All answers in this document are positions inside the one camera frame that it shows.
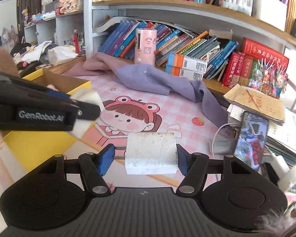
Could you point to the orange and white cat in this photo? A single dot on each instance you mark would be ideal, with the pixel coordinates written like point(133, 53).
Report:
point(2, 61)

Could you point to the curved white booklet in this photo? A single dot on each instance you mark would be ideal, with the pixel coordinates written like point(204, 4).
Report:
point(108, 26)

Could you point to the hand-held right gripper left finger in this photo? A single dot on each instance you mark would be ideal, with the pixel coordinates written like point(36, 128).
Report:
point(107, 158)

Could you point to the pink checked printed tablecloth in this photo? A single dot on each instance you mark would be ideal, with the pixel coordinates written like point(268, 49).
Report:
point(162, 103)

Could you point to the black smartphone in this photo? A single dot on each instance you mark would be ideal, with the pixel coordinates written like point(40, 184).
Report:
point(251, 140)

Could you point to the brown paper envelope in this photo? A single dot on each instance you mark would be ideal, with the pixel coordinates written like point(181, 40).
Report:
point(256, 101)

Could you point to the white crumpled cloth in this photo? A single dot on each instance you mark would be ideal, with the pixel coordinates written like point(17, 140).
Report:
point(37, 51)

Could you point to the red book box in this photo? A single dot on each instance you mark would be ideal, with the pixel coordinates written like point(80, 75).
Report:
point(264, 51)

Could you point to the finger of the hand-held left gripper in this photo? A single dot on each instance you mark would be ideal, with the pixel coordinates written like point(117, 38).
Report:
point(27, 86)
point(88, 111)

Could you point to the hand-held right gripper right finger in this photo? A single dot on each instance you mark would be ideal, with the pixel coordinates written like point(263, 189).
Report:
point(182, 160)

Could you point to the grey cloth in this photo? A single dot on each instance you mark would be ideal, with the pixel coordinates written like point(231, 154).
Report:
point(43, 58)

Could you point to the white wooden bookshelf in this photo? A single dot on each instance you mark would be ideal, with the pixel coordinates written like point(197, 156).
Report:
point(187, 7)

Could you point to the stack of paper sheets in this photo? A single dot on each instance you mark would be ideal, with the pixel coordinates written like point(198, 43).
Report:
point(286, 133)

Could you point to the white side shelf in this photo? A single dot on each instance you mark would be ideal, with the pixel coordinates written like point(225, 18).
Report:
point(64, 24)

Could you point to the row of leaning books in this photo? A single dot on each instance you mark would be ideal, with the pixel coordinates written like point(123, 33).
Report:
point(128, 39)

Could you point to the yellow cardboard box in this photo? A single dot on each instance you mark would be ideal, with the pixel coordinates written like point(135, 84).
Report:
point(34, 148)

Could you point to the colourful toy figure pack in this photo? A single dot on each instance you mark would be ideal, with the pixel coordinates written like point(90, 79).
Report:
point(268, 79)

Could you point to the white charger plug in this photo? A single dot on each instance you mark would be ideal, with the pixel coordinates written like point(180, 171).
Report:
point(291, 175)

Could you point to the white eraser block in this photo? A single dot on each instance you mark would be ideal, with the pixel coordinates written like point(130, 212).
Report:
point(150, 153)

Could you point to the orange blue white carton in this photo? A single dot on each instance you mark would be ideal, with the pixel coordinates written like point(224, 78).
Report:
point(187, 61)
point(185, 73)

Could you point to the grey fur trim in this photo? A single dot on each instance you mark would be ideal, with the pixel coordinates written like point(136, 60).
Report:
point(268, 221)

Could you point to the red thick dictionary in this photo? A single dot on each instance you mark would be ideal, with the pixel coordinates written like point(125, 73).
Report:
point(233, 69)
point(246, 70)

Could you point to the pink cylindrical device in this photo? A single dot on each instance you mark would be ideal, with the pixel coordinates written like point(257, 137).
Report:
point(145, 47)

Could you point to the purple cloth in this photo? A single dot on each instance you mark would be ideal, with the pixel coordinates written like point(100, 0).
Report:
point(150, 79)

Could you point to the white pen holder box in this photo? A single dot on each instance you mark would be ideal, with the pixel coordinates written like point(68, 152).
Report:
point(268, 12)

